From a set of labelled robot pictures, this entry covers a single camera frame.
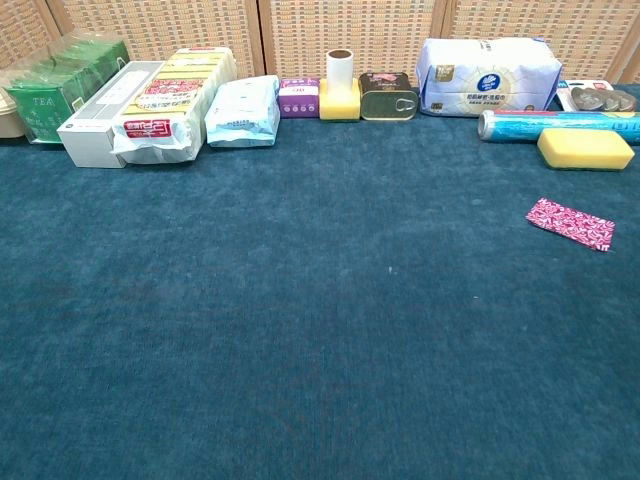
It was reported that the pink patterned packet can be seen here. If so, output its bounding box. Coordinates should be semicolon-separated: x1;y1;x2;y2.
525;197;616;253

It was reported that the teal table cloth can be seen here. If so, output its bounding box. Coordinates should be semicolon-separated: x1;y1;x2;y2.
0;84;640;480

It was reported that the yellow sponge holding roll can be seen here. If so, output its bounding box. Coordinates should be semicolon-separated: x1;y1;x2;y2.
318;78;362;123

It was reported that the small purple box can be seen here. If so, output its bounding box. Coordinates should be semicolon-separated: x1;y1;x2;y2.
277;77;321;120

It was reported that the light blue wet wipes pack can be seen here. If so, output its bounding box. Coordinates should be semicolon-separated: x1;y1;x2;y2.
204;74;281;148

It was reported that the gold luncheon meat can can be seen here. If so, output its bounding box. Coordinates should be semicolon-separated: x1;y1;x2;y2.
358;71;419;122

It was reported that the white roll with cardboard core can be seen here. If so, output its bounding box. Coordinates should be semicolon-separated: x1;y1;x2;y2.
326;49;356;92

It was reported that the yellow red snack package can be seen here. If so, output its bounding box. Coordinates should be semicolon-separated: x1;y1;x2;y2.
110;47;239;165

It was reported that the wicker folding screen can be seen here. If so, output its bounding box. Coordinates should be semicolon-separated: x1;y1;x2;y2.
0;0;640;86

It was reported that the blue cling film roll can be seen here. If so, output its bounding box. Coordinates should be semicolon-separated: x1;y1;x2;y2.
478;109;640;146

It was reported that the large white tissue pack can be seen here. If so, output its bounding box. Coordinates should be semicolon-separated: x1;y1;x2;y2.
415;36;564;118

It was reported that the long white cardboard box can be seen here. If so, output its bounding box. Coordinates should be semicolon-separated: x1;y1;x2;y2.
56;60;169;169

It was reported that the loose yellow sponge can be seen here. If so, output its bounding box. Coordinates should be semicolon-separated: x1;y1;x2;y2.
536;127;636;172

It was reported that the clear box of green tea bags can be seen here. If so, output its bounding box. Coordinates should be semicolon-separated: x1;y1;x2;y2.
2;32;132;145

